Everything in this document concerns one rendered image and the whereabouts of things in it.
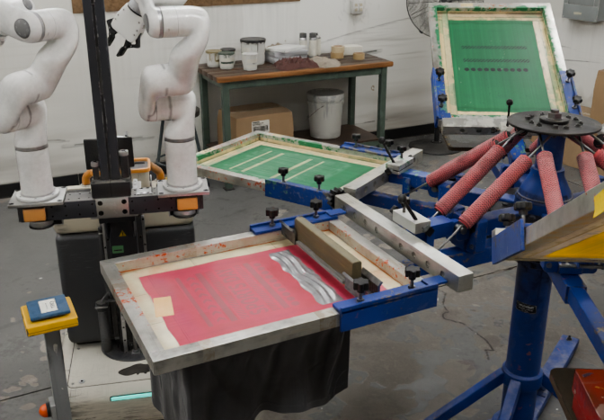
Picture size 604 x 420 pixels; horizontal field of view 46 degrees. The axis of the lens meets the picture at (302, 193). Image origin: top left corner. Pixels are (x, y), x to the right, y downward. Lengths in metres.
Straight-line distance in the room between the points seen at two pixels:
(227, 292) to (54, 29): 0.86
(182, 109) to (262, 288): 0.59
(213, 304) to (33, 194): 0.68
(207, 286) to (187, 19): 0.74
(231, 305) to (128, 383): 1.02
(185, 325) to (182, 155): 0.59
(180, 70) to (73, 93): 3.62
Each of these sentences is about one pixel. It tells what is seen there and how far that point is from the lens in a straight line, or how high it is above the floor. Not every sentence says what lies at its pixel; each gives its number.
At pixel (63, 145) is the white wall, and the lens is 5.75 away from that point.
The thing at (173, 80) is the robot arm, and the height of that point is 1.50.
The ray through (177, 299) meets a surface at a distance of 2.02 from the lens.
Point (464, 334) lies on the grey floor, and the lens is 3.74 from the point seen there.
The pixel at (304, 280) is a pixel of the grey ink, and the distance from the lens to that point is 2.08.
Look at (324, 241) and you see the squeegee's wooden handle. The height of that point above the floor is 1.06.
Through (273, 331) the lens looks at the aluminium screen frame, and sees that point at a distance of 1.78.
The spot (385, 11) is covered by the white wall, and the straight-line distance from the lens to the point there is 6.57.
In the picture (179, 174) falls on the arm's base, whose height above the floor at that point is 1.19.
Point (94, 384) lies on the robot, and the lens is 2.93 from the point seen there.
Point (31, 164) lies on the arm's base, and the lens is 2.27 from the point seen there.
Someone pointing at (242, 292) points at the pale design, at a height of 0.96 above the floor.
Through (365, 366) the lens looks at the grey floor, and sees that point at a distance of 3.43.
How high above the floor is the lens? 1.92
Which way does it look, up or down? 21 degrees down
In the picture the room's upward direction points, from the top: straight up
